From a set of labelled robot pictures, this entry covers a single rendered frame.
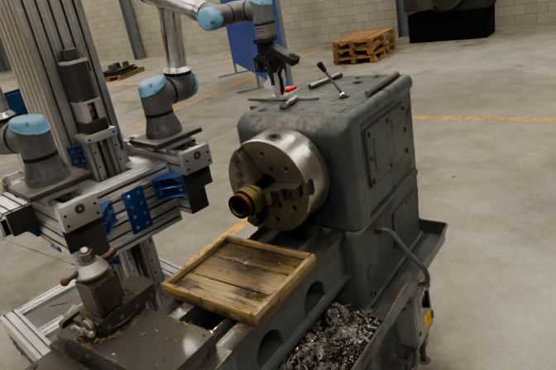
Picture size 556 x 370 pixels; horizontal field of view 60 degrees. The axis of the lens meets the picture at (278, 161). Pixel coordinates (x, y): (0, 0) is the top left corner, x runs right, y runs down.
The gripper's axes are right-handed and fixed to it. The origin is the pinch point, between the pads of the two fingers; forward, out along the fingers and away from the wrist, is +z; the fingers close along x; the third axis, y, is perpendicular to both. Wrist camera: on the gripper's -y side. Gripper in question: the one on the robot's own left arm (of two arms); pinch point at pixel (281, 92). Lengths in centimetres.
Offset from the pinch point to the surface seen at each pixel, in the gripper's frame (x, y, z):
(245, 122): 15.1, 6.6, 6.6
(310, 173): 28.6, -27.0, 17.0
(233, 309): 67, -23, 39
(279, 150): 32.0, -19.5, 8.7
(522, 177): -226, -40, 130
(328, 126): 15.3, -27.3, 6.7
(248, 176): 37.5, -10.3, 15.8
